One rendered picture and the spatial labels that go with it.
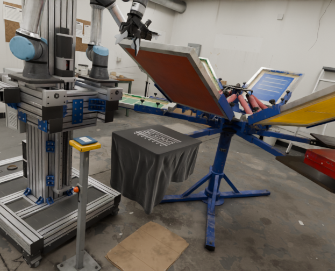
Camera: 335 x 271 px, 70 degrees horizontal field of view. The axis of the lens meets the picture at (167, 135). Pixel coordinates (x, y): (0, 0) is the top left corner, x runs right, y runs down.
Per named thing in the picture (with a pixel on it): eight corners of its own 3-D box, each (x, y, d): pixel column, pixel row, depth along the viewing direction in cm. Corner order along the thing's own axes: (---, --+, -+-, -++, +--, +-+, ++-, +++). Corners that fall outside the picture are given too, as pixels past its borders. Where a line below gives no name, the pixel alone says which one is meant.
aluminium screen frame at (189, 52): (189, 53, 121) (192, 47, 122) (117, 43, 155) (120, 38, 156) (230, 120, 184) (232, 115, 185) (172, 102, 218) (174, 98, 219)
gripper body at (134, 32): (127, 38, 134) (134, 18, 133) (138, 40, 129) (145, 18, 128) (117, 32, 128) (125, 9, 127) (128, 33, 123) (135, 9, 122)
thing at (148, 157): (148, 216, 153) (157, 155, 140) (106, 185, 179) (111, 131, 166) (151, 214, 155) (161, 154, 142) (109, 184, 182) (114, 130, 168)
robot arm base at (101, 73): (84, 76, 184) (85, 62, 181) (99, 76, 197) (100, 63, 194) (98, 79, 177) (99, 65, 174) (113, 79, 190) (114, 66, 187)
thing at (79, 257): (72, 287, 155) (77, 151, 126) (56, 266, 168) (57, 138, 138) (101, 268, 172) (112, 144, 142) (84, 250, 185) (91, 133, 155)
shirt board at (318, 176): (375, 199, 146) (381, 187, 144) (329, 204, 132) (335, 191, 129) (243, 129, 264) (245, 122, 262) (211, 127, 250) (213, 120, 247)
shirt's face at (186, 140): (157, 155, 141) (157, 154, 140) (112, 132, 166) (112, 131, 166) (201, 141, 176) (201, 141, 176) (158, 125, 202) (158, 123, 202)
